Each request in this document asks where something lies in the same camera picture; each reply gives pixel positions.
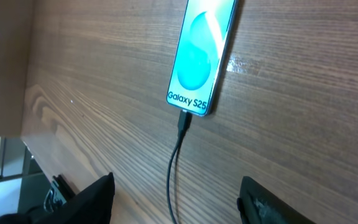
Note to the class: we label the turquoise screen smartphone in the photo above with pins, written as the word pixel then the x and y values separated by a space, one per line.
pixel 201 49

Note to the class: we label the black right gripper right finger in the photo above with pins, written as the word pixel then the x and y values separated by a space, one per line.
pixel 257 205

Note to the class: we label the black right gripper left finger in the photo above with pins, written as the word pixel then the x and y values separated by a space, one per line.
pixel 93 205

